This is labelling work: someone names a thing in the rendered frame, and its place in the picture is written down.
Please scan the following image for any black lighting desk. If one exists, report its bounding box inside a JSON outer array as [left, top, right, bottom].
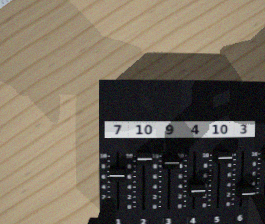
[[99, 80, 265, 224]]

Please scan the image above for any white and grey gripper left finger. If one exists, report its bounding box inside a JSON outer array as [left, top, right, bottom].
[[88, 198, 116, 224]]

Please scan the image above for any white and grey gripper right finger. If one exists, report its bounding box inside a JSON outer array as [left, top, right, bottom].
[[247, 194, 265, 224]]

